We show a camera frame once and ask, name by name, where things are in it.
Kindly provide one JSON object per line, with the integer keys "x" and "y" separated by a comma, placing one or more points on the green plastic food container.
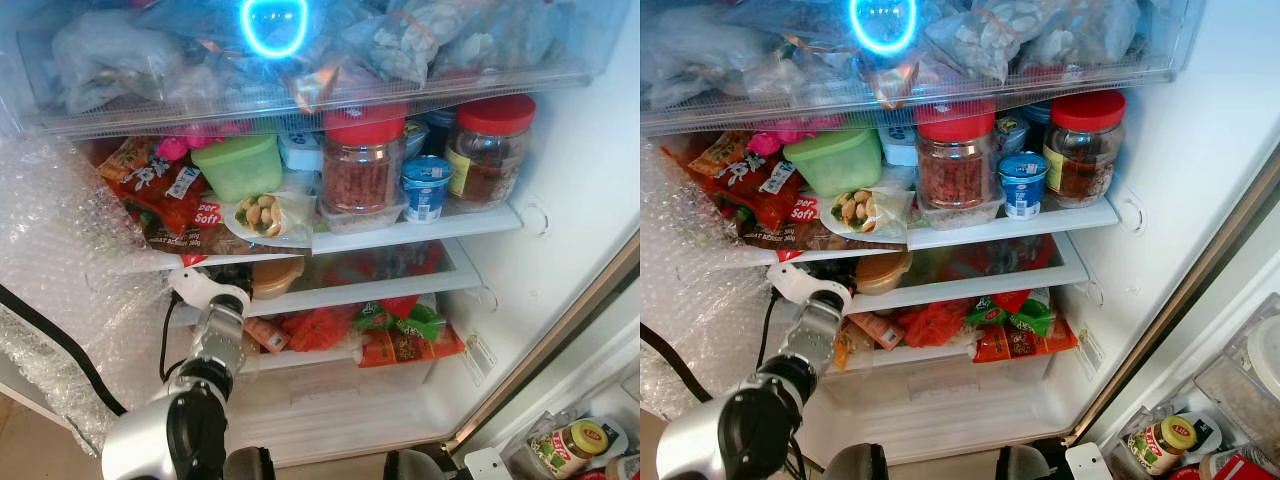
{"x": 835, "y": 160}
{"x": 238, "y": 168}

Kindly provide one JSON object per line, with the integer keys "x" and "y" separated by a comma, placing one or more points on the white refrigerator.
{"x": 580, "y": 180}
{"x": 1180, "y": 190}

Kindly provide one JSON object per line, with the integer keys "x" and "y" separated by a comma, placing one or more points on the clear plastic fridge drawer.
{"x": 150, "y": 70}
{"x": 760, "y": 70}

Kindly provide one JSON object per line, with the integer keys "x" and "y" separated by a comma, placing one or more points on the red lid jar yellow label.
{"x": 492, "y": 150}
{"x": 1085, "y": 148}

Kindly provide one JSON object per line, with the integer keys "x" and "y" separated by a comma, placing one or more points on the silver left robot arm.
{"x": 205, "y": 380}
{"x": 790, "y": 380}

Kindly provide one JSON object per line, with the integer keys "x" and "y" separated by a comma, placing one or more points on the white and blue carton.
{"x": 898, "y": 145}
{"x": 300, "y": 150}

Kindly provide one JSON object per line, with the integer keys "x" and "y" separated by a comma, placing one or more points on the red lid jar goji berries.
{"x": 363, "y": 170}
{"x": 957, "y": 165}

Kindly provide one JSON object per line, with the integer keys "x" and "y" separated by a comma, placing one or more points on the yellow lid sauce jar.
{"x": 572, "y": 447}
{"x": 1162, "y": 445}

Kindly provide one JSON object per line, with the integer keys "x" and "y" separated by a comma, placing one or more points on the small orange packet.
{"x": 872, "y": 330}
{"x": 266, "y": 335}

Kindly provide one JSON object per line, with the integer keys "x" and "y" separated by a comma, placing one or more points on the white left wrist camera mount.
{"x": 200, "y": 288}
{"x": 800, "y": 285}

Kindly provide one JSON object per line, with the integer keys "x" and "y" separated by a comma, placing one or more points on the green and red snack packets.
{"x": 1020, "y": 330}
{"x": 410, "y": 335}

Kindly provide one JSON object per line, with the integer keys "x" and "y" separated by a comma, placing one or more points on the round orange lidded container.
{"x": 278, "y": 278}
{"x": 884, "y": 273}

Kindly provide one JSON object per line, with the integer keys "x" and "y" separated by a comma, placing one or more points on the pink plastic bag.
{"x": 185, "y": 140}
{"x": 778, "y": 136}

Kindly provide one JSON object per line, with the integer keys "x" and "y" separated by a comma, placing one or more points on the clear fridge door bin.
{"x": 610, "y": 430}
{"x": 1235, "y": 400}

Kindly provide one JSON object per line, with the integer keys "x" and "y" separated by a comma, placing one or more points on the white edged glass shelf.
{"x": 400, "y": 288}
{"x": 1020, "y": 226}
{"x": 1000, "y": 285}
{"x": 420, "y": 232}

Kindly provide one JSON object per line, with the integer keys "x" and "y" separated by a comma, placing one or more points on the white crisper drawer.
{"x": 350, "y": 410}
{"x": 940, "y": 405}

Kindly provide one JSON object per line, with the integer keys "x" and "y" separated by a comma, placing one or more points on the clear bag of nuts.
{"x": 858, "y": 208}
{"x": 262, "y": 213}

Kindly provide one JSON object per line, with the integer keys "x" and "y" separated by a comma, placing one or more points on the clear bubble wrap sheet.
{"x": 700, "y": 290}
{"x": 70, "y": 260}

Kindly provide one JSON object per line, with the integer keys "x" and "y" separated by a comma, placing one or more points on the red orange snack packet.
{"x": 755, "y": 190}
{"x": 160, "y": 195}

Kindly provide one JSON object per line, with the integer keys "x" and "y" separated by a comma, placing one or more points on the orange red mesh bag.
{"x": 930, "y": 325}
{"x": 318, "y": 330}

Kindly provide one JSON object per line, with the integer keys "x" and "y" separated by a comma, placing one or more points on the blue white yogurt cup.
{"x": 1023, "y": 186}
{"x": 427, "y": 190}

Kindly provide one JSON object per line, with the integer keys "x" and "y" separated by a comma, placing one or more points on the clear plastic food box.
{"x": 360, "y": 222}
{"x": 958, "y": 218}

